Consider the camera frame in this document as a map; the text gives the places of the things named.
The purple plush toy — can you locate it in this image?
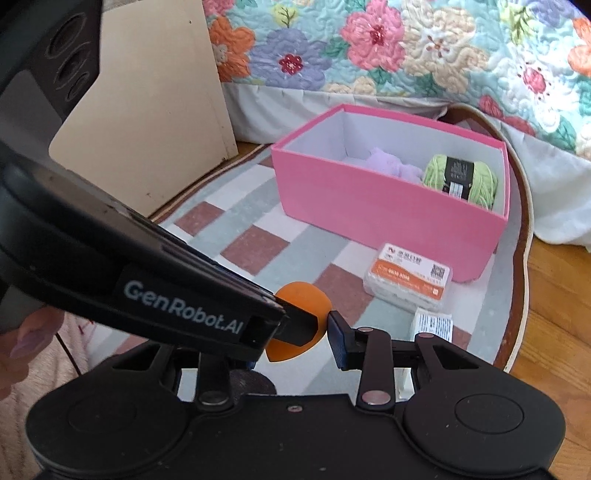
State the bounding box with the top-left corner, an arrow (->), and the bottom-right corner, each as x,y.
365,147 -> 423,182

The white tissue packet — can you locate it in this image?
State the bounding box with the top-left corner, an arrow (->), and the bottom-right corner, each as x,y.
393,308 -> 455,398

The pink fluffy cloth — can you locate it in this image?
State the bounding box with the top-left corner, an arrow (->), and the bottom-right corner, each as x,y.
0,314 -> 153,480

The orange ball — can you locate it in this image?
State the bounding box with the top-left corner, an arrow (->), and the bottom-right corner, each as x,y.
264,281 -> 332,365

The person's left hand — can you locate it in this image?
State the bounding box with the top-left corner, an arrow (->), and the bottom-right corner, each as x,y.
0,307 -> 68,400

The clear orange-labelled plastic case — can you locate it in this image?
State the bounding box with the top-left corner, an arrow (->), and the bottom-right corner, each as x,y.
364,242 -> 453,311

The green yarn ball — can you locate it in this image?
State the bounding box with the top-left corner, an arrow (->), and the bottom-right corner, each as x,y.
422,154 -> 499,210

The black cable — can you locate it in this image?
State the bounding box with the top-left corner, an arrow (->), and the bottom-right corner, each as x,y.
55,336 -> 83,376

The pink cardboard box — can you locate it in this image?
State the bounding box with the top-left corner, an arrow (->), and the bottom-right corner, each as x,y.
270,104 -> 510,283

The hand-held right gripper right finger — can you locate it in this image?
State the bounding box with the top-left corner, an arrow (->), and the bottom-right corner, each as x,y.
327,311 -> 502,411

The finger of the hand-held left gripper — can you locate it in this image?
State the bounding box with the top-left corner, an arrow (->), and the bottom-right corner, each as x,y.
276,296 -> 330,348

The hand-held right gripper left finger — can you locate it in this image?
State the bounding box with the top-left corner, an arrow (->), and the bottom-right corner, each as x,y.
110,344 -> 258,409

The beige wooden cabinet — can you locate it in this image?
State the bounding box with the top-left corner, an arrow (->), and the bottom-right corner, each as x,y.
48,0 -> 238,219

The checkered rug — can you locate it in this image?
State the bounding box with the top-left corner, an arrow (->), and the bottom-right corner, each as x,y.
150,104 -> 534,398

